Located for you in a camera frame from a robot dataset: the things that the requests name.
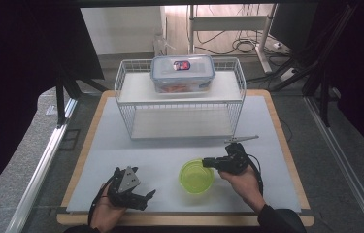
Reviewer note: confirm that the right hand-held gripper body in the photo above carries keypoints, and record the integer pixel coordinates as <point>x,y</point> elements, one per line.
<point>234,160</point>

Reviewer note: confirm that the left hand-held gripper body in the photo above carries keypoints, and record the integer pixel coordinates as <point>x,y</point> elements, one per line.
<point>126,187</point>

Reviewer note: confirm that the green plastic bowl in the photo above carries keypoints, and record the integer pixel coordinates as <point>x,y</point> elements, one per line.
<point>195,178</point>

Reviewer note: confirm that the clear plastic food container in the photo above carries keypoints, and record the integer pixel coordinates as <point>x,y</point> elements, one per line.
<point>182,76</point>

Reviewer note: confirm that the person's right hand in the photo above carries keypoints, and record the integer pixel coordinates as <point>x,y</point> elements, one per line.
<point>244,187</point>

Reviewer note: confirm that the person's left hand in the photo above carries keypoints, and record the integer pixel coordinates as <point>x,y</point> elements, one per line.
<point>106,213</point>

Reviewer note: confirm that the black metal stand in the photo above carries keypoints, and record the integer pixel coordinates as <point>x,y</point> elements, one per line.
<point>60,103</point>
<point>324,103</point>

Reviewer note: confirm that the white power strip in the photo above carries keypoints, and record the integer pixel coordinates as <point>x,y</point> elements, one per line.
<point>288,74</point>

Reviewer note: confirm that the small white adapter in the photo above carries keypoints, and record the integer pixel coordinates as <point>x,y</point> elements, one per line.
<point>277,45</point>

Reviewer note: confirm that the clear plastic bottle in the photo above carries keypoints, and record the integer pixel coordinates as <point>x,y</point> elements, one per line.
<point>160,45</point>

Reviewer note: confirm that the aluminium rail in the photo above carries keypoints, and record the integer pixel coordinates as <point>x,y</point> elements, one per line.
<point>40,168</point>
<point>341,149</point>

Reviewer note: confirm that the white desk frame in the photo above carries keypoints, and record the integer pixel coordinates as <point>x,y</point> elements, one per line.
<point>228,23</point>

